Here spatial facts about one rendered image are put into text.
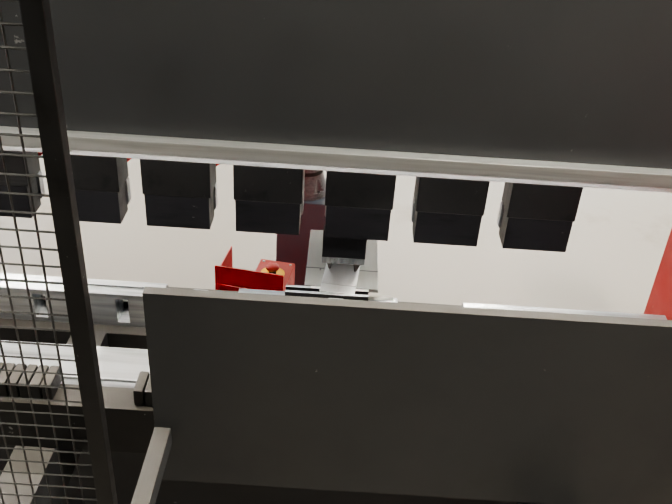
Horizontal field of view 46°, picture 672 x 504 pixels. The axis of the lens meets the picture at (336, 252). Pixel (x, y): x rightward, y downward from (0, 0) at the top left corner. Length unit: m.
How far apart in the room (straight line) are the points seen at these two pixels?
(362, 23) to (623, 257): 3.05
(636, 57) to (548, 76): 0.15
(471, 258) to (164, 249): 1.50
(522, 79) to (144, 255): 2.73
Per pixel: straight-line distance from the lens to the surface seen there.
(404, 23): 1.41
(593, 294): 3.94
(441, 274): 3.85
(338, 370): 1.39
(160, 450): 1.49
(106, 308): 2.02
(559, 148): 1.53
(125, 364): 1.76
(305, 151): 1.47
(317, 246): 2.09
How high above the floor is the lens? 2.11
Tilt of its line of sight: 33 degrees down
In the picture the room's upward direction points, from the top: 4 degrees clockwise
